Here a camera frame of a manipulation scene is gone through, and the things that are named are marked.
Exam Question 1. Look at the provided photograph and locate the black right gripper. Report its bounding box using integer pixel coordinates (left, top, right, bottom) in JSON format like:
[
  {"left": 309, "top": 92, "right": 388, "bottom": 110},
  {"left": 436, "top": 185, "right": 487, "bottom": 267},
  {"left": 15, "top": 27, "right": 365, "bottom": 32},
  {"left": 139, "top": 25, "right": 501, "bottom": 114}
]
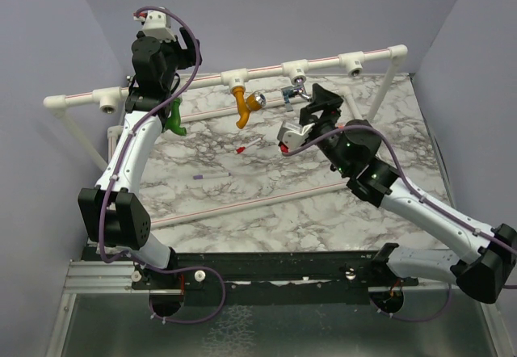
[{"left": 298, "top": 82, "right": 351, "bottom": 175}]

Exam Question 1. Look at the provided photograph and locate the chrome metal faucet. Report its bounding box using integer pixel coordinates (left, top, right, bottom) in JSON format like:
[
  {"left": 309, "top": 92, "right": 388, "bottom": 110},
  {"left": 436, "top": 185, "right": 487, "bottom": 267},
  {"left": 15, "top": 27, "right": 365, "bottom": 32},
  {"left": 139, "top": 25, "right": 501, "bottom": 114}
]
[{"left": 281, "top": 77, "right": 313, "bottom": 112}]

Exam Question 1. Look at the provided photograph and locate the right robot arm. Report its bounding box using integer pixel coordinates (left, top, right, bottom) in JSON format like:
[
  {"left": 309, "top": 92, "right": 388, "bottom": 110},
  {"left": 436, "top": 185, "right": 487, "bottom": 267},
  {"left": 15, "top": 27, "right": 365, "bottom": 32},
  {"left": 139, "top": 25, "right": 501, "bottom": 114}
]
[{"left": 300, "top": 84, "right": 516, "bottom": 304}]

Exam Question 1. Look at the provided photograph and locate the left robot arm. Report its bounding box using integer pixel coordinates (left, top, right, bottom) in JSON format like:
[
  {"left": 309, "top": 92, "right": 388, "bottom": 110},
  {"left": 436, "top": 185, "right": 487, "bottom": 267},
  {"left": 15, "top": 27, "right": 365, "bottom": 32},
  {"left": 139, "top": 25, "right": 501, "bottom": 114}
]
[{"left": 78, "top": 27, "right": 202, "bottom": 288}]

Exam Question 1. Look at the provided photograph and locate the orange plastic faucet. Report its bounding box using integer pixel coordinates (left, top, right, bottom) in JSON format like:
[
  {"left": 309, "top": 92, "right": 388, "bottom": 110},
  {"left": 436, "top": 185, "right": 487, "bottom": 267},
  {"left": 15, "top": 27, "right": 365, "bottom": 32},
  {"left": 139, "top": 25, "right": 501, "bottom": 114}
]
[{"left": 230, "top": 86, "right": 267, "bottom": 129}]

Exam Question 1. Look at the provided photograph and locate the green plastic faucet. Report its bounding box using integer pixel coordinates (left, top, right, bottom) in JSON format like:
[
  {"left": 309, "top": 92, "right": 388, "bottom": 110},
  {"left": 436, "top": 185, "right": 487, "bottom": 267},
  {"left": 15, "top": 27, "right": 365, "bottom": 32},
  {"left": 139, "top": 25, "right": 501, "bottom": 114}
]
[{"left": 164, "top": 97, "right": 187, "bottom": 137}]

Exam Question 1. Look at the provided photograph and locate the red white marker pen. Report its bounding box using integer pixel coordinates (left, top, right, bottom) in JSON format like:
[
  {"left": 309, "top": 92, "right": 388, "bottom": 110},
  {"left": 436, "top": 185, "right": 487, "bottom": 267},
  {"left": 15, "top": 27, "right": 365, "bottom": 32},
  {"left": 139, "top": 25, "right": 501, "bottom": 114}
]
[{"left": 235, "top": 137, "right": 262, "bottom": 154}]

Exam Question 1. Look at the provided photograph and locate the purple white marker pen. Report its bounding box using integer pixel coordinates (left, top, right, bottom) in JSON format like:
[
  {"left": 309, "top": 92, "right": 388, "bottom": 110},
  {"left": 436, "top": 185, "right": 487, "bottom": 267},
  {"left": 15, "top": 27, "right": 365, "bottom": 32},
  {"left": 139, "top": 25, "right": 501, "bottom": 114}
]
[{"left": 192, "top": 172, "right": 231, "bottom": 180}]

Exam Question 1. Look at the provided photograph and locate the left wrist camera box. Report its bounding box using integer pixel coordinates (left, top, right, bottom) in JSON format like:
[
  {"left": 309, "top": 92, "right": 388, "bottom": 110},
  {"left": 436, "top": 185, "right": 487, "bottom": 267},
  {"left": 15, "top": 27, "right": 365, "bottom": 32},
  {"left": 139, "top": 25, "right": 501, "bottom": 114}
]
[{"left": 133, "top": 10, "right": 177, "bottom": 43}]

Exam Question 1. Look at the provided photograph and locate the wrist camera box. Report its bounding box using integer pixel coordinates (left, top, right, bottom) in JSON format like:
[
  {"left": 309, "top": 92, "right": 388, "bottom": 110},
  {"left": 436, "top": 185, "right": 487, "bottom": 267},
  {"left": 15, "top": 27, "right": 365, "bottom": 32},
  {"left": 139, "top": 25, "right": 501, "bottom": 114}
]
[
  {"left": 133, "top": 10, "right": 177, "bottom": 43},
  {"left": 277, "top": 120, "right": 313, "bottom": 154}
]

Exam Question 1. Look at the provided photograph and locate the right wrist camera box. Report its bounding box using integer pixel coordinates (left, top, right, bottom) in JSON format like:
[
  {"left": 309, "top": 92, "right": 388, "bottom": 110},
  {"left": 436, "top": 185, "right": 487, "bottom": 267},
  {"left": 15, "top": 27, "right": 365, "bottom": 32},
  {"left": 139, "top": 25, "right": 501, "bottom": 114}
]
[{"left": 277, "top": 120, "right": 313, "bottom": 154}]

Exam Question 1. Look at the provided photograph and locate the white PVC pipe frame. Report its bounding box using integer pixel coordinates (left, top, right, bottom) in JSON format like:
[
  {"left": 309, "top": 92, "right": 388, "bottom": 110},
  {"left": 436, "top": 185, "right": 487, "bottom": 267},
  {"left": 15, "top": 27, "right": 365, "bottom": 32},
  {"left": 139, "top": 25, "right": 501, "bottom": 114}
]
[{"left": 42, "top": 44, "right": 408, "bottom": 229}]

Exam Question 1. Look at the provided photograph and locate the black mounting rail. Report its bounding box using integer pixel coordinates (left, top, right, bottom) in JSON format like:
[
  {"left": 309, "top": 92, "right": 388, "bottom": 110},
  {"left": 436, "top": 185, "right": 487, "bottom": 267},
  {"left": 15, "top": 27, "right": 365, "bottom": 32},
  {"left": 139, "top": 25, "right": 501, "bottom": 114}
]
[{"left": 132, "top": 250, "right": 399, "bottom": 306}]

